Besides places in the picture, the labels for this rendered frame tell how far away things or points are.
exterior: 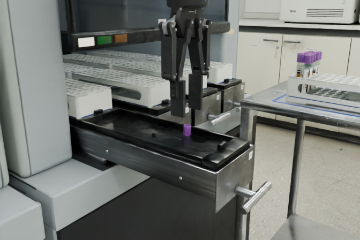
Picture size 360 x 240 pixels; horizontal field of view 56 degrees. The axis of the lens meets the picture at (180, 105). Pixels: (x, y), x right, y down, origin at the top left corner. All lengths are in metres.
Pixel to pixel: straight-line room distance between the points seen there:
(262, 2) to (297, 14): 0.84
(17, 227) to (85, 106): 0.28
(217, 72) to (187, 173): 0.54
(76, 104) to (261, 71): 2.44
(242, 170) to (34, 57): 0.42
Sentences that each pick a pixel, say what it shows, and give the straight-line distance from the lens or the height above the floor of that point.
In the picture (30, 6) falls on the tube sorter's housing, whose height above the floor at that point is 1.05.
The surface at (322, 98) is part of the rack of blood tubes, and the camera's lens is 0.85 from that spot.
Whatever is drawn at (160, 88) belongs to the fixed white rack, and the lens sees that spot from 0.82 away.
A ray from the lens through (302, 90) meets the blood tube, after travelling 0.87.
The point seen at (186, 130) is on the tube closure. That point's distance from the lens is 0.67.
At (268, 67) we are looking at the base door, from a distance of 3.02.
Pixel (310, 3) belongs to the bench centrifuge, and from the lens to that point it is 2.89.
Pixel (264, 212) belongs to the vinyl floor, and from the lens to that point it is 1.93.
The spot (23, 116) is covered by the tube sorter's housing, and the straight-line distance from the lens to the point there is 0.67.
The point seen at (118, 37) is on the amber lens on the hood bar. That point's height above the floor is 0.98.
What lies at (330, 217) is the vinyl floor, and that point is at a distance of 2.00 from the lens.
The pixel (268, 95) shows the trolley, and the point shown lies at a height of 0.82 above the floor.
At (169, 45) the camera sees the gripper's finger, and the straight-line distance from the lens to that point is 0.58.
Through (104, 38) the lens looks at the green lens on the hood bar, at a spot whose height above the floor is 0.98.
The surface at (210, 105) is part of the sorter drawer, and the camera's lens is 0.96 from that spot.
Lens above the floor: 1.05
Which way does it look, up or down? 16 degrees down
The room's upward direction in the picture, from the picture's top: straight up
